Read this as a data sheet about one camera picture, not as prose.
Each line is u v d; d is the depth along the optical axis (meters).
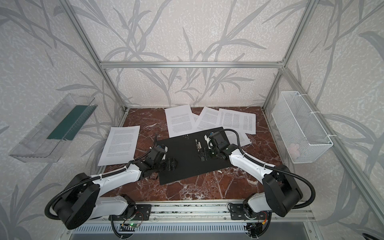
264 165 0.47
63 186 0.72
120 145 1.00
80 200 0.42
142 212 0.72
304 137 0.61
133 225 0.70
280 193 0.42
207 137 0.80
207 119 1.14
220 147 0.66
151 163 0.68
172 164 0.79
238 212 0.73
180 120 1.12
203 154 0.76
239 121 1.12
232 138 0.80
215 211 0.75
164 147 0.83
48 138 0.64
